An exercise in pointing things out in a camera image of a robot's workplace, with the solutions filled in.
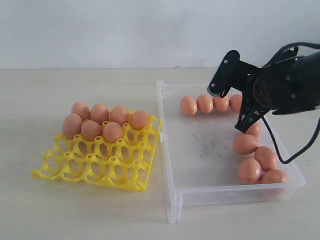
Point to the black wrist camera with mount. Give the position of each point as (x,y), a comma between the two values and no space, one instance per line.
(231,73)

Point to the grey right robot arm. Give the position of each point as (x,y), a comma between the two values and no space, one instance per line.
(306,73)

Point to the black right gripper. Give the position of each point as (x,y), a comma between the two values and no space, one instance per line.
(271,89)

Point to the yellow plastic egg tray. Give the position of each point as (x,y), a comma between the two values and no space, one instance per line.
(124,164)

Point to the clear plastic storage box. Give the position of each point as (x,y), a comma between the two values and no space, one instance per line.
(199,164)

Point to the brown egg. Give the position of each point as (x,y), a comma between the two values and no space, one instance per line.
(72,125)
(254,130)
(266,158)
(99,113)
(120,115)
(81,109)
(249,171)
(188,105)
(90,130)
(220,104)
(205,103)
(245,144)
(140,119)
(112,132)
(274,176)
(235,102)

